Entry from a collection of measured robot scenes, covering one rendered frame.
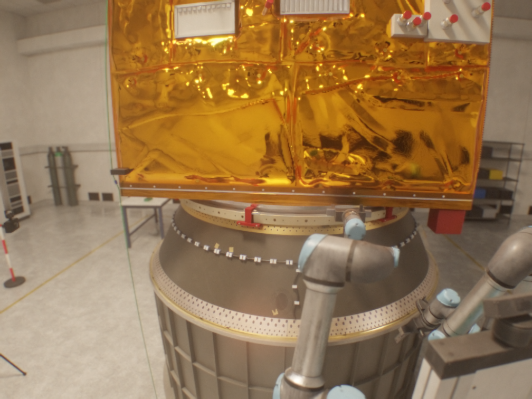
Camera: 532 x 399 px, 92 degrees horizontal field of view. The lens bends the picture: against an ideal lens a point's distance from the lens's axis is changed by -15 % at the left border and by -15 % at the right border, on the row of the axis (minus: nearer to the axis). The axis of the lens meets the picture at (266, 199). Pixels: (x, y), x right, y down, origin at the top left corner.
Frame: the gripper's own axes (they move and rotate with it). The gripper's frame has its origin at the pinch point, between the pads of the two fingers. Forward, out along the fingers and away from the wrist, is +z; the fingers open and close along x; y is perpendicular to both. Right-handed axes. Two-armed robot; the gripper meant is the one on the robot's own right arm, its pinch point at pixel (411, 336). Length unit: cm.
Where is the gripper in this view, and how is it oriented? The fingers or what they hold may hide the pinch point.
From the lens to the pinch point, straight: 149.0
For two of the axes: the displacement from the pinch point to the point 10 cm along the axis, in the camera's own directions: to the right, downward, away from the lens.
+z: -2.0, 7.8, 5.9
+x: 9.7, 0.7, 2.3
